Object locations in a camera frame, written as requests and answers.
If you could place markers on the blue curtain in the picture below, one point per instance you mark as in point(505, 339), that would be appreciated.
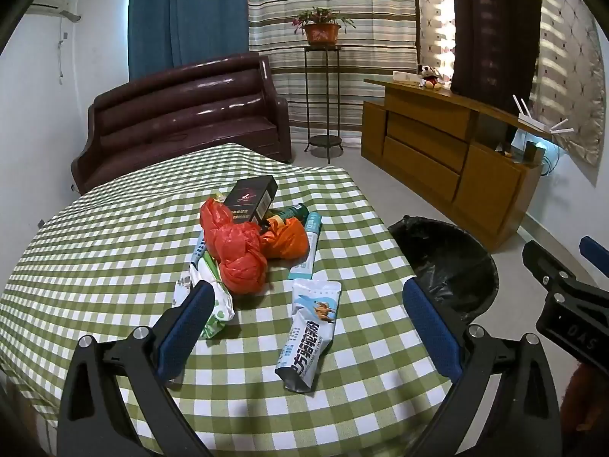
point(190, 9)

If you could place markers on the sheer dotted curtain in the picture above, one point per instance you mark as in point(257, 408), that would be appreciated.
point(435, 9)

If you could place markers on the white flat box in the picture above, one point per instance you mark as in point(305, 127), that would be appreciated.
point(404, 76)

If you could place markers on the potted plant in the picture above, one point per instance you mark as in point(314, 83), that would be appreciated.
point(322, 33)

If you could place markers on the light blue stick packet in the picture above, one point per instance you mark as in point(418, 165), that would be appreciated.
point(309, 247)

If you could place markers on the small brown box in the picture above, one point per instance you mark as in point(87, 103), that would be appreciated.
point(534, 152)

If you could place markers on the orange plastic bag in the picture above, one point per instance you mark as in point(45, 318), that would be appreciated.
point(290, 243)

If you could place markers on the green white checkered tablecloth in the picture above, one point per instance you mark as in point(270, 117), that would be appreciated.
point(119, 247)

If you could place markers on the dark purple curtain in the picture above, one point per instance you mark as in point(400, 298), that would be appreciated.
point(495, 33)

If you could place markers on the white blue pouch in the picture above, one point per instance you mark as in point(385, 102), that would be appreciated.
point(309, 323)

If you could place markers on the black trash bin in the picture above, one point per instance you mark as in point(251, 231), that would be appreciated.
point(452, 257)

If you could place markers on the wooden cabinet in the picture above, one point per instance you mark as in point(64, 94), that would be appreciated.
point(428, 166)

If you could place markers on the red plastic bag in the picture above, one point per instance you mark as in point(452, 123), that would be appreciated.
point(238, 257)

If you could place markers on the green white wipes packet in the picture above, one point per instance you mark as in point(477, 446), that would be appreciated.
point(219, 304)

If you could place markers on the black metal plant stand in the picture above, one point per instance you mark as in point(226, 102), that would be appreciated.
point(326, 142)

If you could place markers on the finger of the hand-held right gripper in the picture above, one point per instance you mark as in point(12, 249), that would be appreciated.
point(542, 262)
point(597, 254)

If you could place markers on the yellow wrapper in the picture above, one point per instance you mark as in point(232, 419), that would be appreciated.
point(217, 196)

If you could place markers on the dark red leather sofa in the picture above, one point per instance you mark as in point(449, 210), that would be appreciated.
point(190, 114)

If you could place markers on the long white blue packet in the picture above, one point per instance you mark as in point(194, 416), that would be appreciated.
point(200, 247)

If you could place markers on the white router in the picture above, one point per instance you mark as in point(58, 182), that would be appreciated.
point(533, 121)

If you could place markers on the white air conditioner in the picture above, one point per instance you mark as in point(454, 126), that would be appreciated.
point(54, 2)

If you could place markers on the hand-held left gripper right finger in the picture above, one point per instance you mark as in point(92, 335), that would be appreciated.
point(430, 328)

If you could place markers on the beige diamond pattern curtain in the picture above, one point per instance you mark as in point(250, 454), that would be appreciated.
point(571, 57)

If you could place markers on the plush mouse toy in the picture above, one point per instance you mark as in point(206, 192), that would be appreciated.
point(430, 76)

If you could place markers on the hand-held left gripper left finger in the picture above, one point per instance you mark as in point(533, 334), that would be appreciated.
point(188, 323)

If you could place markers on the black carton box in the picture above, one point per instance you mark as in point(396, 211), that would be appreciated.
point(250, 195)

